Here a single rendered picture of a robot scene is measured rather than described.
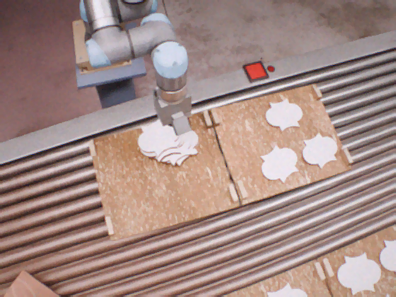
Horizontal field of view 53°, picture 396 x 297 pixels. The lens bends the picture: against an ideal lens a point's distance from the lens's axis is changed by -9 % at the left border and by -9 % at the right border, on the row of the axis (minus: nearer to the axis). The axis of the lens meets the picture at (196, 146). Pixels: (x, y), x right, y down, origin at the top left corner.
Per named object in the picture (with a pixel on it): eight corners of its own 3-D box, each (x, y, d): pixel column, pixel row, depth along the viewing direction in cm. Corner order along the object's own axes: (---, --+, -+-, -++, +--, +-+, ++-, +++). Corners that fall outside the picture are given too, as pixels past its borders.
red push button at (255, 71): (245, 68, 156) (245, 66, 154) (259, 64, 157) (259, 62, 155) (251, 81, 153) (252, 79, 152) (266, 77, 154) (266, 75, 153)
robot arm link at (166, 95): (191, 86, 103) (160, 97, 101) (191, 96, 107) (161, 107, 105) (179, 63, 106) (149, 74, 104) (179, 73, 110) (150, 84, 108)
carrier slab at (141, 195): (89, 143, 140) (88, 141, 139) (206, 112, 147) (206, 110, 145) (112, 242, 127) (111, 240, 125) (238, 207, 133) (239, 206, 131)
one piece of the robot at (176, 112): (166, 117, 101) (168, 146, 116) (201, 104, 103) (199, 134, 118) (148, 79, 106) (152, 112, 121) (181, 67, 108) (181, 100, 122)
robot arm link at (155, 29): (124, 18, 100) (134, 50, 96) (168, 7, 102) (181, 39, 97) (128, 37, 107) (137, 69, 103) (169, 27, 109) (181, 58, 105)
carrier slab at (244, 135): (207, 112, 147) (208, 109, 145) (312, 86, 153) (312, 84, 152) (242, 206, 133) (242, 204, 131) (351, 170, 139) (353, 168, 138)
